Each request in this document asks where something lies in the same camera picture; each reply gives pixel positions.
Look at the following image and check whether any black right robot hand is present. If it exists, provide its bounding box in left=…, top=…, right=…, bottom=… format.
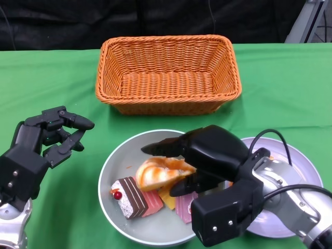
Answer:
left=141, top=124, right=272, bottom=199

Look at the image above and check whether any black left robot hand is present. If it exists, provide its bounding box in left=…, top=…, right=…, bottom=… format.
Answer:
left=0, top=105, right=95, bottom=182

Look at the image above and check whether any round orange bun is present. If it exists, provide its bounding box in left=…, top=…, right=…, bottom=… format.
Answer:
left=134, top=156, right=197, bottom=192

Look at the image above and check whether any pale grey-green bowl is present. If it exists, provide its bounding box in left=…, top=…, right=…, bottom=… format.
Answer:
left=98, top=129, right=226, bottom=246

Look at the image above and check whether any pink cake slice with cherry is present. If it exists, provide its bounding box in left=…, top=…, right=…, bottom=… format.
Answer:
left=175, top=193, right=200, bottom=224

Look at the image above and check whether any yellow cake slice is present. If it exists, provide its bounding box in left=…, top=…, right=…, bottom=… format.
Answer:
left=158, top=186, right=179, bottom=210

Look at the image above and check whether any orange wicker basket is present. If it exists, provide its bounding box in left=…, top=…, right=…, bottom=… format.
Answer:
left=95, top=34, right=242, bottom=116

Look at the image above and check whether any lavender plate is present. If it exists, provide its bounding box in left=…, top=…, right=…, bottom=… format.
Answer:
left=240, top=136, right=324, bottom=239

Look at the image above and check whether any chocolate pink layered cake slice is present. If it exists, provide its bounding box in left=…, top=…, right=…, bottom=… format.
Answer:
left=110, top=176, right=164, bottom=220

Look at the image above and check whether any black cloth backdrop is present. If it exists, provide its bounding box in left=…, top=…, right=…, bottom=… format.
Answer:
left=0, top=0, right=332, bottom=51

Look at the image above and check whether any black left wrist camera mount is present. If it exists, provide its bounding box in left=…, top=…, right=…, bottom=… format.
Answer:
left=0, top=145, right=50, bottom=211

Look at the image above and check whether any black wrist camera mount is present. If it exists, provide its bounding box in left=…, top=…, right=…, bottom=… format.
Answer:
left=191, top=178, right=265, bottom=247
left=0, top=145, right=50, bottom=211

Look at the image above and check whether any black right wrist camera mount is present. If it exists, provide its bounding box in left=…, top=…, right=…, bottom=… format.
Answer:
left=191, top=178, right=265, bottom=247

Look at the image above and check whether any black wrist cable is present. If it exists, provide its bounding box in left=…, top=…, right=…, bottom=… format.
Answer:
left=248, top=129, right=332, bottom=202

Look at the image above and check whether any grey aluminium frame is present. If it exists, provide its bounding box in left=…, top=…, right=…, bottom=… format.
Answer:
left=284, top=0, right=332, bottom=44

